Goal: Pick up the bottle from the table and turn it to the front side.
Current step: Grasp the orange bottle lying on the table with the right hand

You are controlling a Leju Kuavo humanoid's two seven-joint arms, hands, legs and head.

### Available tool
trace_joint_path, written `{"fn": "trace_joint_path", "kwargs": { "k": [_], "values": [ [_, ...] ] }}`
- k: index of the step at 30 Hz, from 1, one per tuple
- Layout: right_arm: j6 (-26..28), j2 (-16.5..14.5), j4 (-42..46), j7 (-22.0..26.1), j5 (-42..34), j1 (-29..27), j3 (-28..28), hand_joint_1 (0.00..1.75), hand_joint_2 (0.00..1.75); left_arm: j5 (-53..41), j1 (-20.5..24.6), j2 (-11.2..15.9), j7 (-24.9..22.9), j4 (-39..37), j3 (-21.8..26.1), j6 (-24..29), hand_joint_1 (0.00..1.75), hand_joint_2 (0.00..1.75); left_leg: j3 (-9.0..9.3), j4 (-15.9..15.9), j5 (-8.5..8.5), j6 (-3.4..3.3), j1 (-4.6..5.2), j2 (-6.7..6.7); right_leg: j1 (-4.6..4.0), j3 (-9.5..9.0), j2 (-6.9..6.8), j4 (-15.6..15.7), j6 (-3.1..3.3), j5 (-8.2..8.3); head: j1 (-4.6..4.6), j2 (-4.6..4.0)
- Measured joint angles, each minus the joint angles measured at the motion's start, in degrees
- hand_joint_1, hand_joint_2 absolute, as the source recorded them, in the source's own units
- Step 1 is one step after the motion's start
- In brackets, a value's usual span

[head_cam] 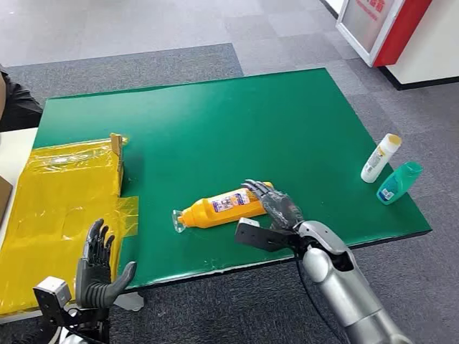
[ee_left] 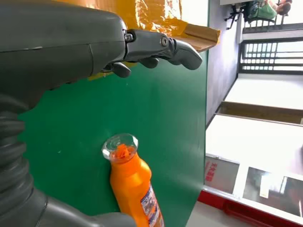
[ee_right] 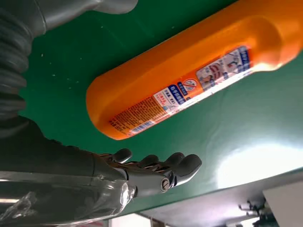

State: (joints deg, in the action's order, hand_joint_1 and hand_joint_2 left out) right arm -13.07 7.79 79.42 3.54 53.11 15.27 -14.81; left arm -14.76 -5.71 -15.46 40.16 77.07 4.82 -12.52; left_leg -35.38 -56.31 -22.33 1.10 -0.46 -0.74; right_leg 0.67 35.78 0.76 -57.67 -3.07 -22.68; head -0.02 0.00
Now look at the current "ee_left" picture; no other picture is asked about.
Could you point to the orange bottle clear cap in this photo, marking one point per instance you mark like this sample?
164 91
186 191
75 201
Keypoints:
130 185

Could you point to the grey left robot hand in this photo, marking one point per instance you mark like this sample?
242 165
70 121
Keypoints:
59 47

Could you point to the yellow taped cardboard box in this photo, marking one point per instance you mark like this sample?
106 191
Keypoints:
151 12

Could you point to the green table board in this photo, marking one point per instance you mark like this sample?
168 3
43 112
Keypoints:
165 125

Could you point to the red white display stand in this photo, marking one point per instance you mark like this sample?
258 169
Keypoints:
236 210

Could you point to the black window railing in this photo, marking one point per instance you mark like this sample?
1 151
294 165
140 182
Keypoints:
260 70

